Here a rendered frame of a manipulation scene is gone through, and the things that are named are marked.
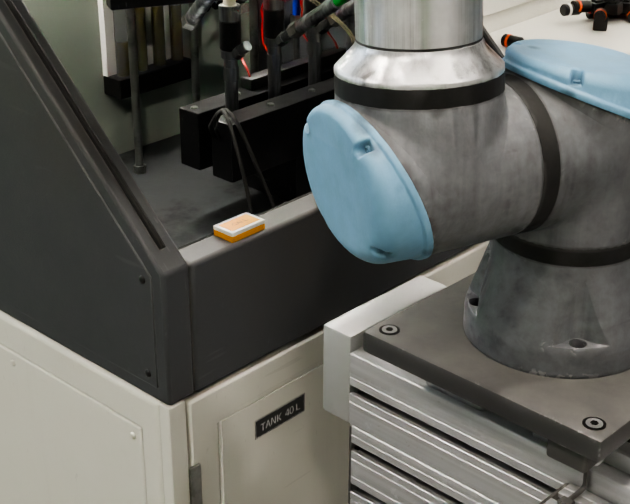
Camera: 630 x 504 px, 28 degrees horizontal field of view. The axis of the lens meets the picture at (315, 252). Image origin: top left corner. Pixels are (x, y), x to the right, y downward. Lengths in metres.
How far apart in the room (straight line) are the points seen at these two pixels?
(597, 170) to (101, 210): 0.61
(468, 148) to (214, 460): 0.72
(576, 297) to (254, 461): 0.66
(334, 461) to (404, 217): 0.86
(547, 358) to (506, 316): 0.04
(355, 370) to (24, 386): 0.62
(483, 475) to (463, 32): 0.39
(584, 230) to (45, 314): 0.76
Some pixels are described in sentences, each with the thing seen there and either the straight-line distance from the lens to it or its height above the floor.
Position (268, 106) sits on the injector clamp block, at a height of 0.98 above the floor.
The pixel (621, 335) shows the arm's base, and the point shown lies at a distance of 0.97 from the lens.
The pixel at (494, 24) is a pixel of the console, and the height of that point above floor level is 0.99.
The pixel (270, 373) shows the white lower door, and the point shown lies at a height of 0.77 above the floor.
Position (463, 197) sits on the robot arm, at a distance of 0.84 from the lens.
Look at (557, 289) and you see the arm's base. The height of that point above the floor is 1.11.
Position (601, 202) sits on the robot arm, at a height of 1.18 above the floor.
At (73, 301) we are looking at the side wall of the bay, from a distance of 1.44.
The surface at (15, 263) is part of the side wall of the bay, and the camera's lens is 1.52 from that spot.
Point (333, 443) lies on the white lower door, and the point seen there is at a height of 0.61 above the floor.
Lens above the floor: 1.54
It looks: 26 degrees down
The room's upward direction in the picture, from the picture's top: straight up
